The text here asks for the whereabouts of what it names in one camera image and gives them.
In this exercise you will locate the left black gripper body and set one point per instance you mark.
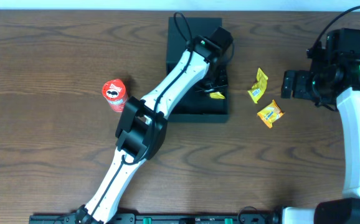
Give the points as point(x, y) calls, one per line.
point(215, 83)

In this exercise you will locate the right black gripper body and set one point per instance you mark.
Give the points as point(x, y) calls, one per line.
point(289, 84)

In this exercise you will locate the yellow orange snack packet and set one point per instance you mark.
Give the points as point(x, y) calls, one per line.
point(217, 95)

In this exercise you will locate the red Pringles can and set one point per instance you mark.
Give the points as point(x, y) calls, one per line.
point(114, 91)

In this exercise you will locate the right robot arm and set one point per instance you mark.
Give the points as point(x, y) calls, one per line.
point(333, 81)

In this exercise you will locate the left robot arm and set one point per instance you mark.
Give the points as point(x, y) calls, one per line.
point(143, 123)

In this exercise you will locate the orange yellow biscuit packet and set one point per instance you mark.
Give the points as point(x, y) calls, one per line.
point(270, 114)

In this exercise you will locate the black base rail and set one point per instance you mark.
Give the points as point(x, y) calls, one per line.
point(129, 218)

